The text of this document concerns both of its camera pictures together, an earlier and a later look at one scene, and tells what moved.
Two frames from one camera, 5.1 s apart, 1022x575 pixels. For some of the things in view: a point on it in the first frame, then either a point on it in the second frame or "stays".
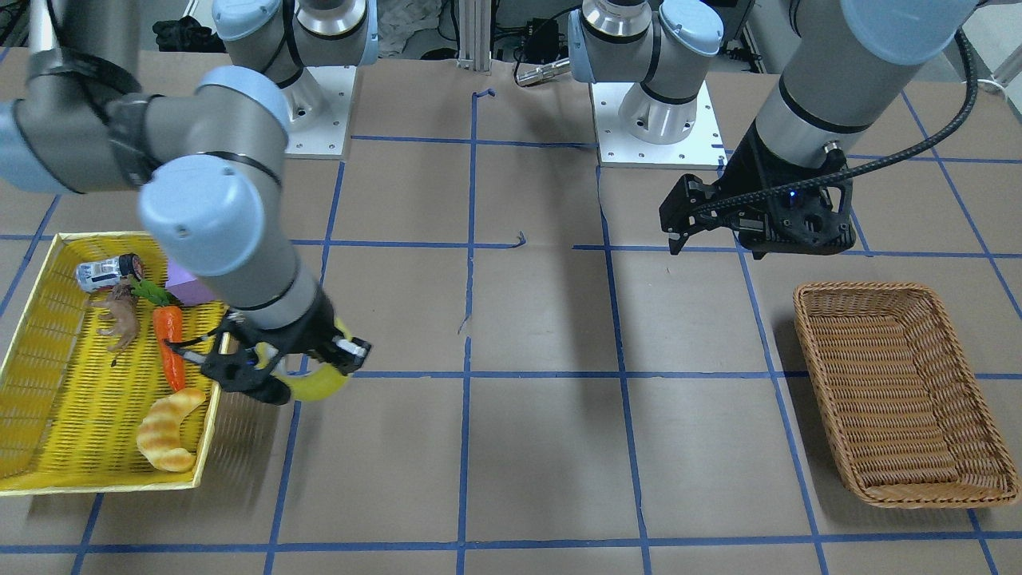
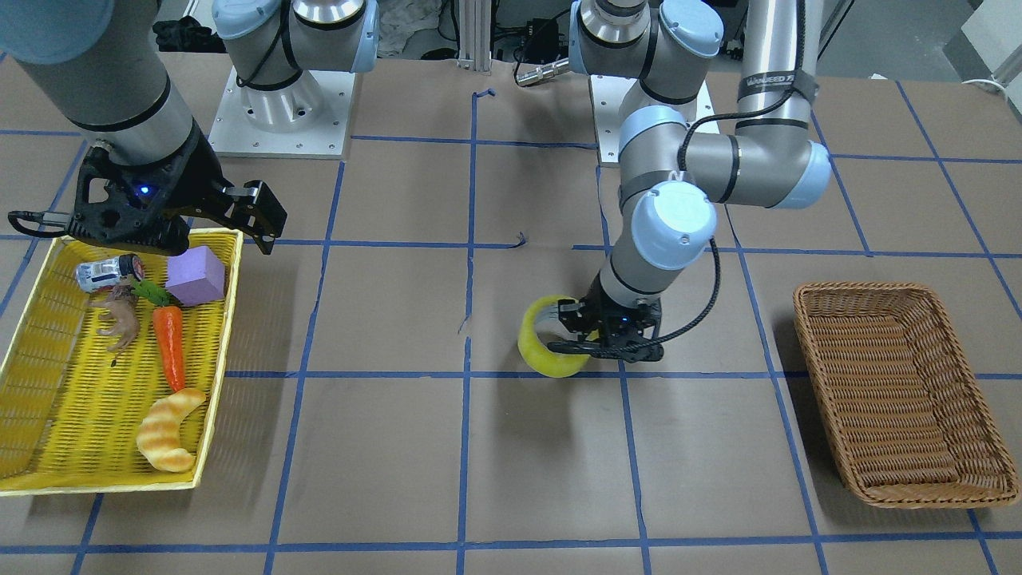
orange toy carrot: x=169 y=326 stays
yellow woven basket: x=69 y=418 stays
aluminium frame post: x=475 y=21 stays
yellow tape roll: x=320 y=384 -> x=545 y=359
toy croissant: x=159 y=437 stays
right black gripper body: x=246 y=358 -> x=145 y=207
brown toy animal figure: x=123 y=307 stays
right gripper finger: x=347 y=354 -> x=255 y=205
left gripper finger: x=691 y=205 -> x=574 y=315
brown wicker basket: x=909 y=412 stays
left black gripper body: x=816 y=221 -> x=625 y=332
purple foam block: x=188 y=289 stays
